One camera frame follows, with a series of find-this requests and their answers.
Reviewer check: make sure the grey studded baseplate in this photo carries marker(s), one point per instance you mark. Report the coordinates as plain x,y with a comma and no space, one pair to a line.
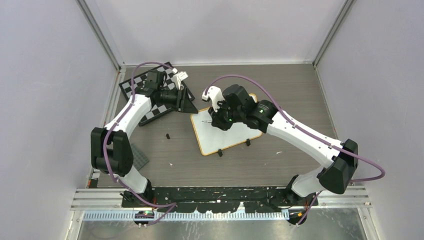
139,158

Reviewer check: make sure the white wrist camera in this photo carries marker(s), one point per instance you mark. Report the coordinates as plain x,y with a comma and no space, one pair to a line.
214,95
178,78

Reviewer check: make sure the yellow framed whiteboard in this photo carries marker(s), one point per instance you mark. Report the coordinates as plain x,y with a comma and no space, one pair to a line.
213,140

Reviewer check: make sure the black white chessboard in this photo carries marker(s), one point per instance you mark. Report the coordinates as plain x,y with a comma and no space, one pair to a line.
149,96

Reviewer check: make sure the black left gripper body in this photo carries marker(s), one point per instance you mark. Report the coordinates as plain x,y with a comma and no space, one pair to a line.
180,99

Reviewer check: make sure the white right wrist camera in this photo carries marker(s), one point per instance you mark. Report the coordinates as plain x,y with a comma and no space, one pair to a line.
214,95

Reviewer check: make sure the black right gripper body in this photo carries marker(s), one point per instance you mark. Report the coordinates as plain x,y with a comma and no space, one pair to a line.
226,116

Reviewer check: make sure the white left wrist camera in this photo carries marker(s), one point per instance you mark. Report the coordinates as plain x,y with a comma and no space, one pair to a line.
178,78

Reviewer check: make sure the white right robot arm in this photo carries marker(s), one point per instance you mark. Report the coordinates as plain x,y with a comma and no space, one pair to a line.
337,163

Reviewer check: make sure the aluminium frame rail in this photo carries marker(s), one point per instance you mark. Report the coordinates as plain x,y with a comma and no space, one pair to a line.
117,204

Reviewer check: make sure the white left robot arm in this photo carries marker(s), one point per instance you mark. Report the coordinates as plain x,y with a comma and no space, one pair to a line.
111,152

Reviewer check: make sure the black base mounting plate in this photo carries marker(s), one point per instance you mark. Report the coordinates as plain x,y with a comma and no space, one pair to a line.
219,200

